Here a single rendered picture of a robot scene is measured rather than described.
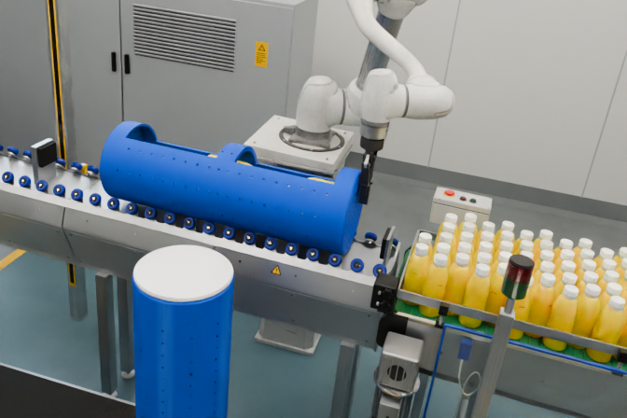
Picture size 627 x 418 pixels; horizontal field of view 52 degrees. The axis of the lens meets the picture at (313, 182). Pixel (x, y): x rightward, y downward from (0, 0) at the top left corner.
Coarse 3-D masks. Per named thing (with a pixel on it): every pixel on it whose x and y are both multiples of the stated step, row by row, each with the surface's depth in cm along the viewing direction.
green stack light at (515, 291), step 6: (504, 276) 162; (504, 282) 162; (510, 282) 160; (504, 288) 162; (510, 288) 160; (516, 288) 160; (522, 288) 160; (504, 294) 162; (510, 294) 161; (516, 294) 160; (522, 294) 160
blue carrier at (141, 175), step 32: (128, 128) 221; (128, 160) 214; (160, 160) 212; (192, 160) 210; (224, 160) 208; (256, 160) 228; (128, 192) 219; (160, 192) 213; (192, 192) 209; (224, 192) 206; (256, 192) 203; (288, 192) 201; (320, 192) 199; (352, 192) 198; (224, 224) 216; (256, 224) 208; (288, 224) 203; (320, 224) 199; (352, 224) 210
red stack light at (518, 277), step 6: (510, 264) 159; (510, 270) 159; (516, 270) 158; (522, 270) 157; (528, 270) 157; (510, 276) 159; (516, 276) 158; (522, 276) 158; (528, 276) 158; (516, 282) 159; (522, 282) 159; (528, 282) 159
